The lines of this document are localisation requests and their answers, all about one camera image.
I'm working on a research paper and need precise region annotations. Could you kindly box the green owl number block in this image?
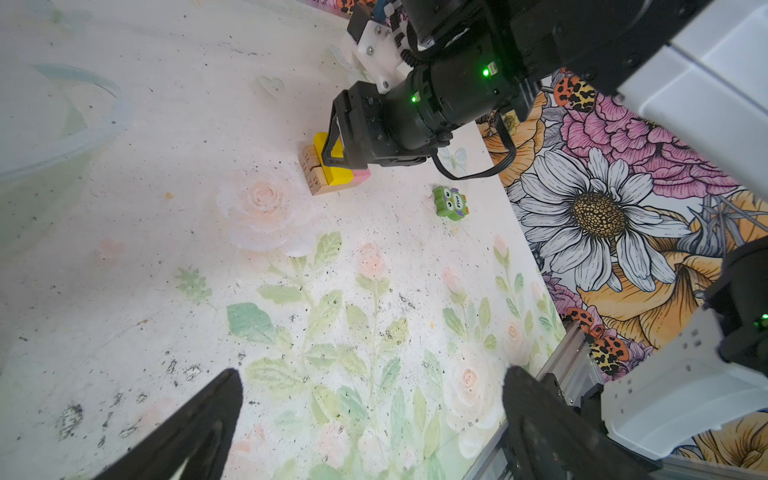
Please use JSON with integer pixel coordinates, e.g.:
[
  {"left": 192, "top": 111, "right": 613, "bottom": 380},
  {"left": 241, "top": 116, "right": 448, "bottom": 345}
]
[{"left": 432, "top": 186, "right": 469, "bottom": 221}]

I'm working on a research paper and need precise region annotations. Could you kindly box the yellow long block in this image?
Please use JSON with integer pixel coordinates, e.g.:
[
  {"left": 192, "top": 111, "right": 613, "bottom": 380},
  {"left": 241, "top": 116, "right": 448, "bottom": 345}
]
[{"left": 313, "top": 132, "right": 354, "bottom": 186}]

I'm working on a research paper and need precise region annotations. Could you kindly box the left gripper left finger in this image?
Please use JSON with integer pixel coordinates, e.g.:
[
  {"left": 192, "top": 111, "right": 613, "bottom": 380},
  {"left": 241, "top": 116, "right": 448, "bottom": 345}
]
[{"left": 97, "top": 368, "right": 243, "bottom": 479}]

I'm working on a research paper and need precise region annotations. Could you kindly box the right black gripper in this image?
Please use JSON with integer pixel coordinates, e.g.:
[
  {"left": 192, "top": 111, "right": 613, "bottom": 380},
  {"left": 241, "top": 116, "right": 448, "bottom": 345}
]
[{"left": 320, "top": 56, "right": 528, "bottom": 170}]

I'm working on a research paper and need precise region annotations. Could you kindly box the natural wood block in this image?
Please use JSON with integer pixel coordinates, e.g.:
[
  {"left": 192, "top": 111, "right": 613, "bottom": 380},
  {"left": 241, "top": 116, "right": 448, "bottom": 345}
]
[{"left": 299, "top": 145, "right": 361, "bottom": 196}]

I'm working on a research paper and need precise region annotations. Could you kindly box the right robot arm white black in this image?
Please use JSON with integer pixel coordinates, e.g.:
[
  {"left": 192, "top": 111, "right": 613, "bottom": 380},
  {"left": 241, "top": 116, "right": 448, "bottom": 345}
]
[{"left": 332, "top": 1, "right": 767, "bottom": 382}]

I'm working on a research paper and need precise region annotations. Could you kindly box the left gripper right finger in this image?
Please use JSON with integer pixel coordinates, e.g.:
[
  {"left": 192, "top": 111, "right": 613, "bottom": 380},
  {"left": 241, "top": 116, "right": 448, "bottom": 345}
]
[{"left": 502, "top": 366, "right": 657, "bottom": 479}]

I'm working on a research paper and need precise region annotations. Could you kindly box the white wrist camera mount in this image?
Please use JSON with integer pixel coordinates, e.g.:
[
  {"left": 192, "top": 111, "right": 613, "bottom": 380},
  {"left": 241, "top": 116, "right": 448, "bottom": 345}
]
[{"left": 340, "top": 1, "right": 413, "bottom": 94}]

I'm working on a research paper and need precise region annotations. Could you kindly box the pink block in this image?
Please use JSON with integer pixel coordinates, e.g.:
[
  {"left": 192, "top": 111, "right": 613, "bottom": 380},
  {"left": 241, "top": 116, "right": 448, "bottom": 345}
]
[{"left": 350, "top": 169, "right": 371, "bottom": 185}]

